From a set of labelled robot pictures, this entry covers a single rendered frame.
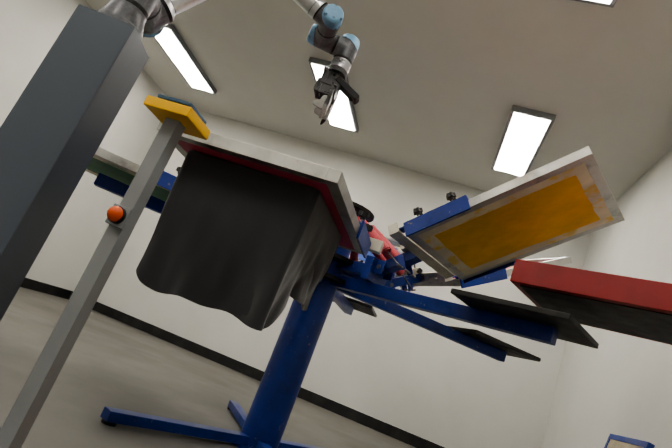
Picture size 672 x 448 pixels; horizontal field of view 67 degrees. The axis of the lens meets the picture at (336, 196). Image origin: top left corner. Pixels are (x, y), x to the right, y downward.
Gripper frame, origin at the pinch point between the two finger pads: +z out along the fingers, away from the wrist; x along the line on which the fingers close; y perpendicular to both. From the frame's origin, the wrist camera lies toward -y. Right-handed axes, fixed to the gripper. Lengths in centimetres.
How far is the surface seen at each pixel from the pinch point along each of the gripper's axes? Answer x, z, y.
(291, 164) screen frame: 35.6, 32.1, -5.3
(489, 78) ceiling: -200, -170, -66
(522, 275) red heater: -22, 24, -87
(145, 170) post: 52, 51, 24
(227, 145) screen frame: 33.2, 32.2, 14.9
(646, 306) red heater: 2, 27, -119
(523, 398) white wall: -415, 44, -218
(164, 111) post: 55, 36, 25
